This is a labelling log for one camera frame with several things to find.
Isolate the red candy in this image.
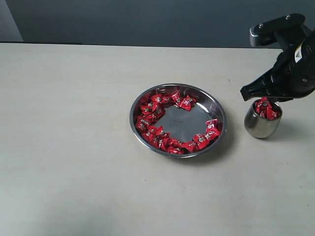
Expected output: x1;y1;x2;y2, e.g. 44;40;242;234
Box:
171;91;184;106
135;117;151;133
264;109;278;120
254;97;272;113
206;118;219;130
193;134;210;150
166;146;184;155
180;141;196;153
179;95;196;111

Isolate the shiny steel cup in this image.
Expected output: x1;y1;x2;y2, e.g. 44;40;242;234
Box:
244;99;283;139

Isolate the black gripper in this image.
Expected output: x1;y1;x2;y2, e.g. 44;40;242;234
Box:
240;27;315;103

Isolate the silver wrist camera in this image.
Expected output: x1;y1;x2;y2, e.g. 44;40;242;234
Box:
249;13;312;49

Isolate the round steel bowl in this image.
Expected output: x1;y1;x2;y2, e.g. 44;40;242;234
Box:
129;83;227;159

